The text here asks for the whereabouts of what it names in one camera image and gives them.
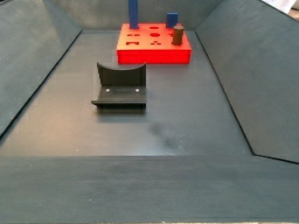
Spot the short blue peg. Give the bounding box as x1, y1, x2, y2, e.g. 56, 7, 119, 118
165, 12, 179, 28

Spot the red shape sorter block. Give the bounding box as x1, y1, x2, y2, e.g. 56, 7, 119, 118
116, 24, 192, 64

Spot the black curved cradle holder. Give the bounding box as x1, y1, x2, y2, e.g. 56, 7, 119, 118
91, 64, 145, 107

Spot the brown hexagonal peg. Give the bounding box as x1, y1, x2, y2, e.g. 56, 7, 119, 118
172, 24, 184, 46

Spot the tall blue rectangular peg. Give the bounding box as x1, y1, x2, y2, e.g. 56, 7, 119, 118
128, 0, 137, 29

